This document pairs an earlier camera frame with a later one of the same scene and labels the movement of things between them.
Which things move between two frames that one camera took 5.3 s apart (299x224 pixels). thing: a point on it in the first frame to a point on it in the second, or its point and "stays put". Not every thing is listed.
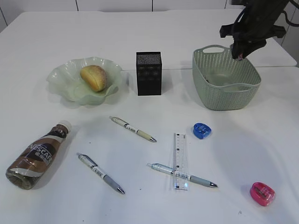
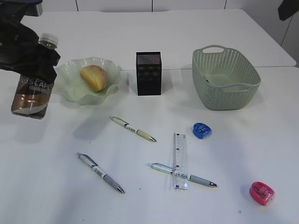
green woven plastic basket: [221, 81] stays put
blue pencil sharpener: [201, 130] stays put
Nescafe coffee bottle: [29, 168] to [31, 97]
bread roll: [96, 76] stays put
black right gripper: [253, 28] to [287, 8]
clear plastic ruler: [180, 181] stays put
